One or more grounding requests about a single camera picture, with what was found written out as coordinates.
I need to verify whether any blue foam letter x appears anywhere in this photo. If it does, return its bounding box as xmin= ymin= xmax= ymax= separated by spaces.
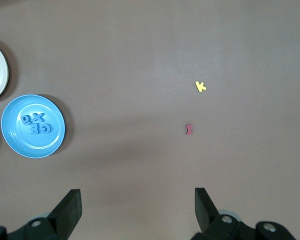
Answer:
xmin=32 ymin=112 xmax=46 ymax=123

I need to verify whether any blue foam letter e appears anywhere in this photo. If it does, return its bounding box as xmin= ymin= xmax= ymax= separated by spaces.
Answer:
xmin=29 ymin=124 xmax=41 ymax=136
xmin=39 ymin=122 xmax=52 ymax=135

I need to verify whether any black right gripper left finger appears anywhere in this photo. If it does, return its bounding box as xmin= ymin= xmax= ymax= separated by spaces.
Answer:
xmin=0 ymin=188 xmax=83 ymax=240

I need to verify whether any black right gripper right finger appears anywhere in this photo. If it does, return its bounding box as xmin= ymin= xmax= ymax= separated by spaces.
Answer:
xmin=191 ymin=187 xmax=297 ymax=240

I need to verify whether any blue plate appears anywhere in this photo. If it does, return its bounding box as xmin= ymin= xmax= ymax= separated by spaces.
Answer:
xmin=0 ymin=94 xmax=66 ymax=159

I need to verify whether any blue foam letter a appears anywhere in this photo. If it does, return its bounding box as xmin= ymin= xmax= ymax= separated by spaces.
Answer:
xmin=20 ymin=114 xmax=34 ymax=127

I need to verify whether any yellow foam letter k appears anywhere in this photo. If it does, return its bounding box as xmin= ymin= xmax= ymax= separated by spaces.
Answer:
xmin=194 ymin=81 xmax=207 ymax=94

